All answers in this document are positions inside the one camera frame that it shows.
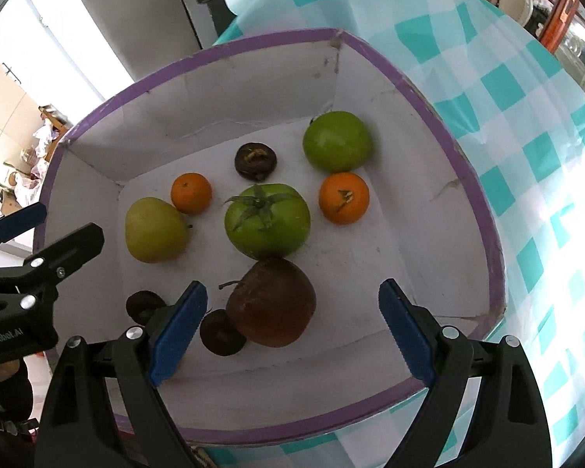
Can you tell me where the dark wrinkled fruit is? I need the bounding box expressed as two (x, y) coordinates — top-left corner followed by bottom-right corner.
(199, 308), (247, 357)

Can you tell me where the dark round fruit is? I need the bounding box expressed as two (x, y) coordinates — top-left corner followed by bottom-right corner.
(126, 291), (167, 325)

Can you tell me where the large dark brown fruit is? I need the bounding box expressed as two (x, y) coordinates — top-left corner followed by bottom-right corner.
(218, 257), (317, 349)

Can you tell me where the yellow green pear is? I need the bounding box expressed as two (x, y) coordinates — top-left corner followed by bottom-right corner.
(124, 197), (191, 263)

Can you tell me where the small orange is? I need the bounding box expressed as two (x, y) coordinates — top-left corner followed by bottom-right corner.
(170, 172), (213, 215)

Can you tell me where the green tomato with stem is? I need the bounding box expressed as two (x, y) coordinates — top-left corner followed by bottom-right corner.
(224, 184), (312, 260)

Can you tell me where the large orange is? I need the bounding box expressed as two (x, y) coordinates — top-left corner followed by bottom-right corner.
(319, 172), (371, 225)

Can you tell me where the dark passion fruit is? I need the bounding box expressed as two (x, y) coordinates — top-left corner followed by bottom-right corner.
(234, 143), (278, 183)

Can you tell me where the smooth green tomato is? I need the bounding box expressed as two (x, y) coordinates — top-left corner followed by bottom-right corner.
(302, 111), (374, 173)

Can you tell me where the purple cardboard box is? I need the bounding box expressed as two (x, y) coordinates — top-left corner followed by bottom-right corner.
(34, 28), (506, 446)

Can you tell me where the teal white checkered tablecloth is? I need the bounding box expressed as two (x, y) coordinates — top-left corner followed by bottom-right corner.
(222, 0), (585, 463)

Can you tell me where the dark grey refrigerator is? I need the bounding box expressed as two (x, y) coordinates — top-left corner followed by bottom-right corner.
(82, 0), (234, 80)

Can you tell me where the red wooden door frame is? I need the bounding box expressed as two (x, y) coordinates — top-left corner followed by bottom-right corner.
(539, 0), (580, 55)

